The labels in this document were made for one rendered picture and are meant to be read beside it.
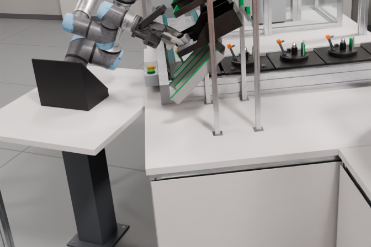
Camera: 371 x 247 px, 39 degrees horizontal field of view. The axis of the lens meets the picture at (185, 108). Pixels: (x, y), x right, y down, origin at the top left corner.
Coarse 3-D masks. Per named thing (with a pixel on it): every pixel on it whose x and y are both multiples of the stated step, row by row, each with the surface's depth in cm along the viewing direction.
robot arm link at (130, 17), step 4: (128, 12) 208; (132, 12) 210; (128, 16) 207; (132, 16) 207; (136, 16) 209; (124, 20) 207; (128, 20) 207; (132, 20) 207; (124, 24) 207; (128, 24) 207; (132, 24) 208; (124, 28) 209; (128, 28) 208
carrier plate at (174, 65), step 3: (171, 63) 270; (174, 63) 269; (177, 63) 269; (180, 63) 268; (171, 66) 266; (174, 66) 265; (177, 66) 265; (216, 66) 260; (171, 69) 261; (174, 69) 261; (216, 69) 256; (219, 69) 256; (171, 72) 258; (219, 72) 252; (171, 75) 254; (210, 75) 251; (219, 75) 251; (171, 78) 254
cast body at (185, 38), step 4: (180, 36) 207; (184, 36) 206; (188, 36) 209; (184, 40) 207; (188, 40) 208; (192, 40) 210; (196, 40) 208; (184, 44) 208; (188, 44) 207; (192, 44) 208; (180, 48) 209; (184, 48) 208
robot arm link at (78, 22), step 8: (80, 0) 222; (88, 0) 222; (96, 0) 226; (80, 8) 217; (88, 8) 219; (72, 16) 212; (80, 16) 213; (88, 16) 217; (64, 24) 211; (72, 24) 211; (80, 24) 211; (88, 24) 212; (72, 32) 213; (80, 32) 212
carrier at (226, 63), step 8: (232, 56) 272; (248, 56) 264; (264, 56) 269; (224, 64) 262; (232, 64) 260; (240, 64) 256; (248, 64) 255; (264, 64) 258; (224, 72) 253; (232, 72) 251; (240, 72) 251; (248, 72) 252
